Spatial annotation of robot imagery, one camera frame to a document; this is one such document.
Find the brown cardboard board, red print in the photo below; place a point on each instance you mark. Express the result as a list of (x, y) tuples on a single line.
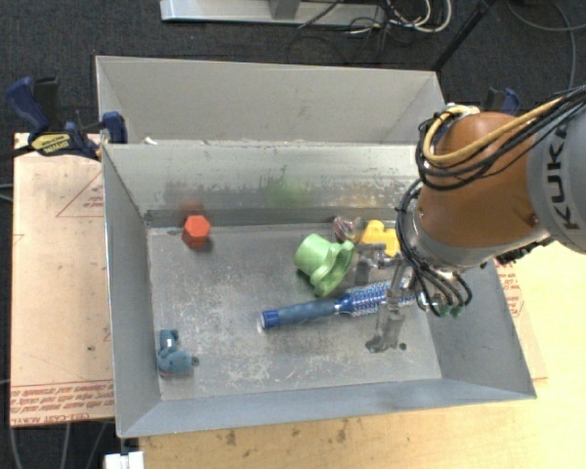
[(58, 281)]

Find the blue toy animal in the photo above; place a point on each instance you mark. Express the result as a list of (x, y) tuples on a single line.
[(173, 357)]

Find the green plastic cup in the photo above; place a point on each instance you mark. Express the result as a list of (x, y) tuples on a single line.
[(322, 262)]

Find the clear glass with pink stripes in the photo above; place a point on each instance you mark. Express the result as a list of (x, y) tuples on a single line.
[(346, 226)]

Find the orange hexagonal block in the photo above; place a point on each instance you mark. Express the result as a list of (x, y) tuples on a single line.
[(196, 230)]

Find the blue hairbrush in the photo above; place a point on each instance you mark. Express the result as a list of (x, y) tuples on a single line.
[(307, 311)]

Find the grey metal bin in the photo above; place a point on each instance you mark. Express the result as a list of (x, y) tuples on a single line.
[(234, 311)]

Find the yellow toy block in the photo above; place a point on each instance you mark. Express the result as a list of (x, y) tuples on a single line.
[(377, 235)]

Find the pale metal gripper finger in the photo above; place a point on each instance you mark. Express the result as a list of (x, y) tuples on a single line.
[(387, 328), (366, 267)]

